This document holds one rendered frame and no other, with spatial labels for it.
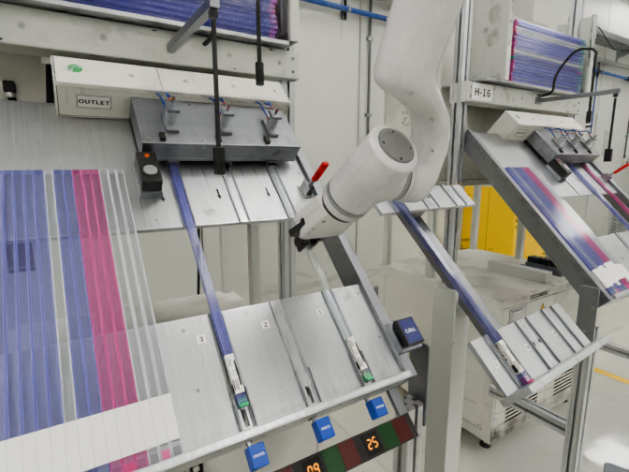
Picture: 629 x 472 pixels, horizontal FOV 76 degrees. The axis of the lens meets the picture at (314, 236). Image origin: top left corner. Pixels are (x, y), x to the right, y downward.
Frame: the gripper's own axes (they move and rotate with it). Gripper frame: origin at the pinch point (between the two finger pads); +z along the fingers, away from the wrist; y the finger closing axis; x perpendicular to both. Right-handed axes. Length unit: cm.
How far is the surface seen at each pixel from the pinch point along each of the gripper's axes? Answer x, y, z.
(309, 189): -12.3, -5.3, 0.4
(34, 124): -33, 45, 6
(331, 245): 0.6, -8.0, 3.2
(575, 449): 68, -81, 23
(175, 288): -51, -11, 177
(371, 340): 22.7, -4.7, -3.2
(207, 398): 24.1, 26.5, -3.5
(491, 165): -22, -85, 6
